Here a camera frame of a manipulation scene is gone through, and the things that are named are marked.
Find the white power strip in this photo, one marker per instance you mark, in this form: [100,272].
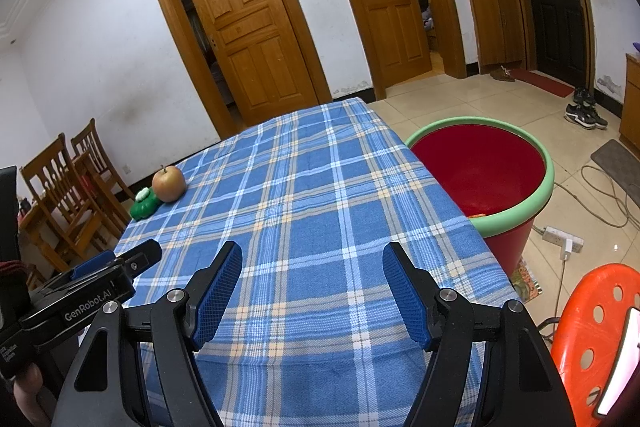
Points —
[557,236]

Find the wooden wall cupboard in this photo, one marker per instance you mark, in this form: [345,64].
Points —
[497,29]

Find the red basin with green rim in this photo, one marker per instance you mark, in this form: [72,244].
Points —
[475,167]

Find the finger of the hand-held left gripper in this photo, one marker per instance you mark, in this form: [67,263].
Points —
[142,257]
[95,264]

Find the orange plastic stool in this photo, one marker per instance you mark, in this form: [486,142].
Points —
[595,282]

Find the blue plaid tablecloth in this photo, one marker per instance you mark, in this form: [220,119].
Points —
[310,207]

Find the grey floor mat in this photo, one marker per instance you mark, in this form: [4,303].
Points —
[617,162]

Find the colourful printed magazine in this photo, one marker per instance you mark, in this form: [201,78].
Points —
[525,279]

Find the black sneaker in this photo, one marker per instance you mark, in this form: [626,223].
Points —
[584,96]
[585,117]

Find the brown slippers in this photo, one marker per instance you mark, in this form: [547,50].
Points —
[502,76]

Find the wooden chair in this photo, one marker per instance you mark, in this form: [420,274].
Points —
[42,155]
[82,134]

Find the green toy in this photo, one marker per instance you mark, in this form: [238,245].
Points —
[145,207]

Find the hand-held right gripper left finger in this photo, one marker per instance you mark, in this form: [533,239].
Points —
[217,292]

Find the white charger plug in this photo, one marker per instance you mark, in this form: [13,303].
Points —
[567,251]

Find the brown apple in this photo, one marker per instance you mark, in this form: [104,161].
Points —
[169,187]

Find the wooden cabinet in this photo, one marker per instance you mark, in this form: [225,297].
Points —
[631,107]

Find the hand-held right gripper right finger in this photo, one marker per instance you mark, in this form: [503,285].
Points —
[407,297]

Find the person's left hand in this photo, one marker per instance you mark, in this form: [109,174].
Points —
[29,382]

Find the red doormat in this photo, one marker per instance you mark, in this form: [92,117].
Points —
[542,82]

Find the smartphone with lit screen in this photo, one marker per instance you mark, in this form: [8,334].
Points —
[622,357]

